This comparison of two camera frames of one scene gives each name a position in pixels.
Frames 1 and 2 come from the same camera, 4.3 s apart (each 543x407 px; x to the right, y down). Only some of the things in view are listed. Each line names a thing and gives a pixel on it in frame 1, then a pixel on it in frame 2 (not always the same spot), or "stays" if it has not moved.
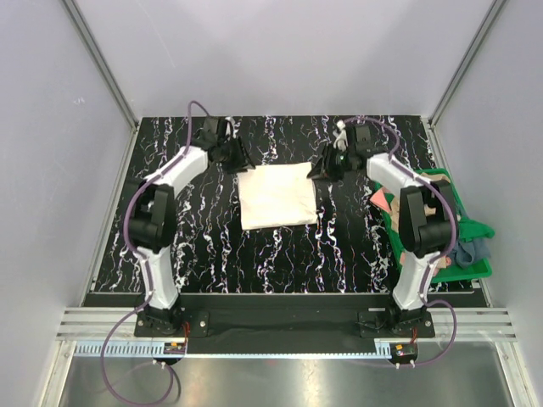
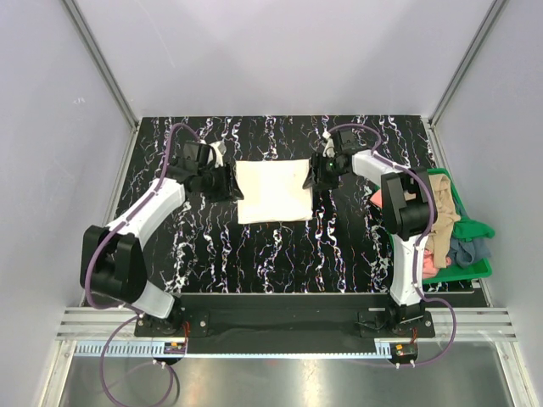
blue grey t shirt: (465, 253) stays
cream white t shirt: (277, 195) stays
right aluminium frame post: (466, 60) stays
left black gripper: (242, 161) to (229, 190)
